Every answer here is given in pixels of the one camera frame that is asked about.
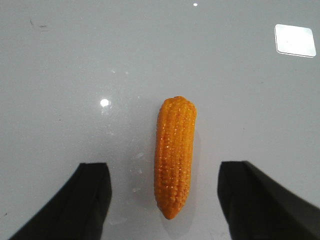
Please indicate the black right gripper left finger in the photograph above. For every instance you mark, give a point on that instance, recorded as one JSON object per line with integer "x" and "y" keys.
{"x": 77, "y": 211}

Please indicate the orange toy corn cob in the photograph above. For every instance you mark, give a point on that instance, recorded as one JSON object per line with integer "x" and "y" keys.
{"x": 175, "y": 130}

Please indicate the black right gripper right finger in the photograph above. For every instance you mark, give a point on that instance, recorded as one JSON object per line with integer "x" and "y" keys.
{"x": 258, "y": 208}

